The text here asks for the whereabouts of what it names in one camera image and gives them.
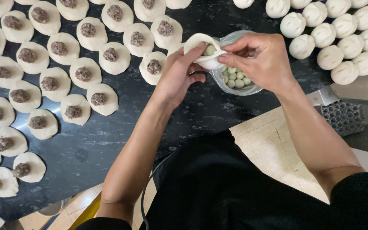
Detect steel scale pan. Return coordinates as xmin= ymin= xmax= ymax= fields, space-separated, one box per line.
xmin=305 ymin=66 xmax=368 ymax=108

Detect person's left hand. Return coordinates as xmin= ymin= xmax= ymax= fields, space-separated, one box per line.
xmin=152 ymin=42 xmax=209 ymax=112

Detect rows of meat-topped dough wrappers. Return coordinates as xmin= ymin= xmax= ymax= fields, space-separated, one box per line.
xmin=0 ymin=0 xmax=193 ymax=230

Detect clear plastic bag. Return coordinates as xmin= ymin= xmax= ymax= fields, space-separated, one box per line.
xmin=208 ymin=30 xmax=264 ymax=96

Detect steel bowl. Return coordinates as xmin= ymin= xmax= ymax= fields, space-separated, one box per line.
xmin=36 ymin=196 xmax=73 ymax=217

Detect yellow board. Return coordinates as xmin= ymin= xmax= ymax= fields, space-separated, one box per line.
xmin=67 ymin=192 xmax=103 ymax=230

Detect person's black apron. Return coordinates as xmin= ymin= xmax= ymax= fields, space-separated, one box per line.
xmin=75 ymin=129 xmax=368 ymax=230

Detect white dough wrapper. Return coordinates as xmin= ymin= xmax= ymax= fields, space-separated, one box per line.
xmin=183 ymin=33 xmax=232 ymax=70

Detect black cable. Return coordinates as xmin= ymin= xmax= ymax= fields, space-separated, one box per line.
xmin=140 ymin=153 xmax=175 ymax=230

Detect rows of closed white buns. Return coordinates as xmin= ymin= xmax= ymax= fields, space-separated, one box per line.
xmin=233 ymin=0 xmax=368 ymax=86

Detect heap of pale green balls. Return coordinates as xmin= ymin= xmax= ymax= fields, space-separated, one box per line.
xmin=221 ymin=65 xmax=253 ymax=89

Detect person's right hand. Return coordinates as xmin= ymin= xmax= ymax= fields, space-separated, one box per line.
xmin=217 ymin=33 xmax=297 ymax=95

